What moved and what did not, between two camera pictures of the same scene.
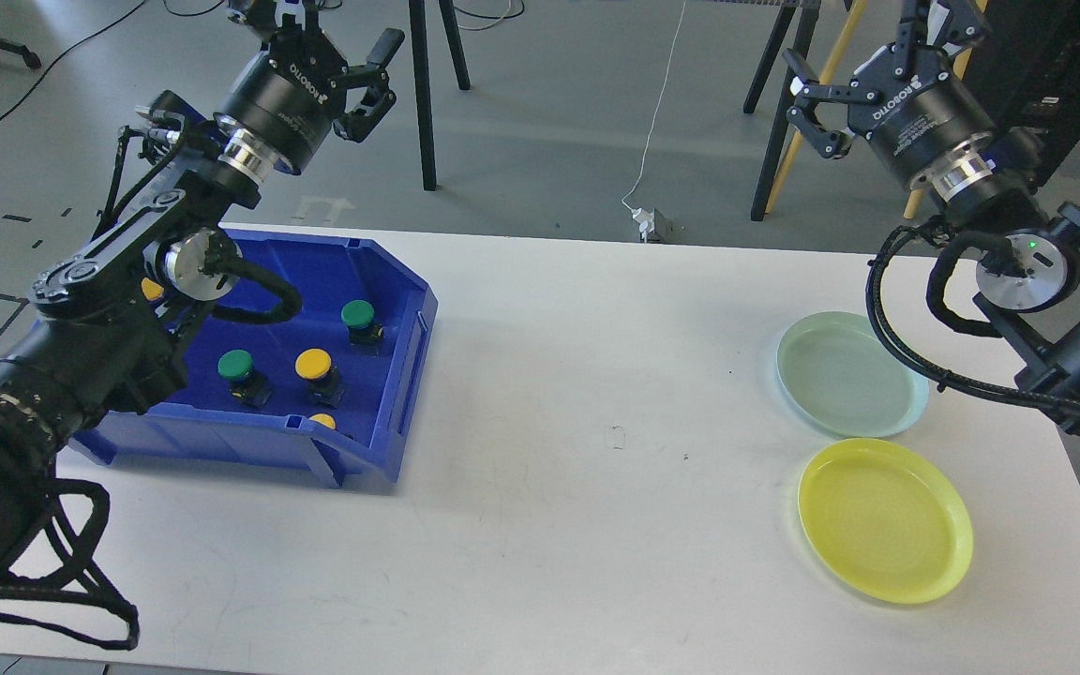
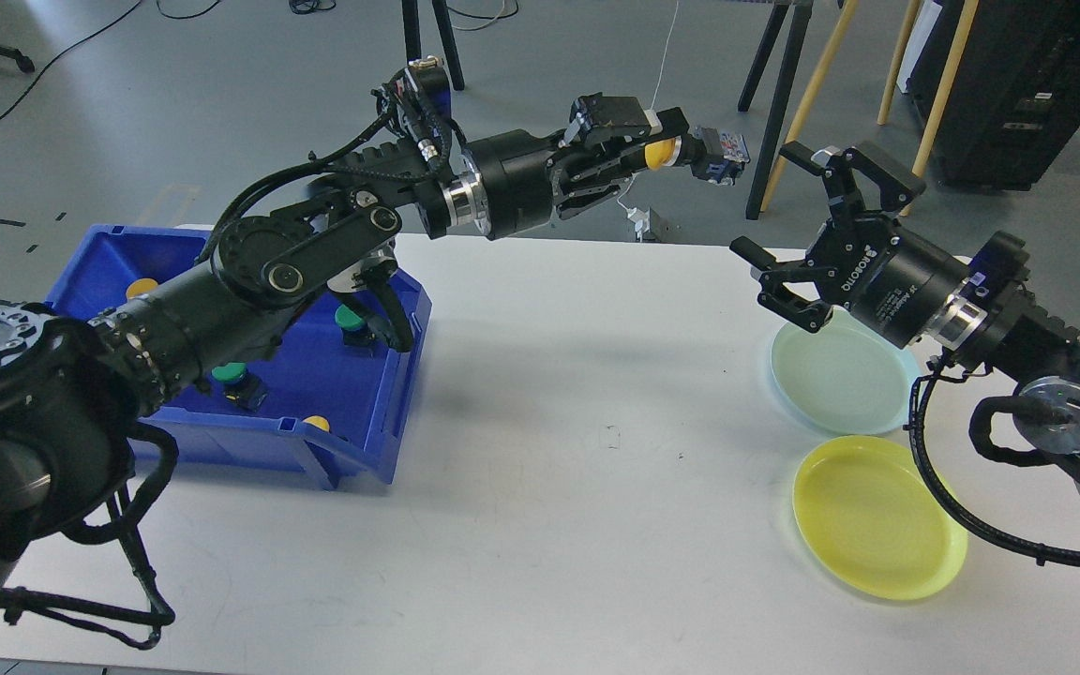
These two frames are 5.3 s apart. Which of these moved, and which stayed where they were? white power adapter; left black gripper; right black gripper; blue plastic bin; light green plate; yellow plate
Moved: left black gripper; right black gripper
Stayed: yellow plate; white power adapter; light green plate; blue plastic bin
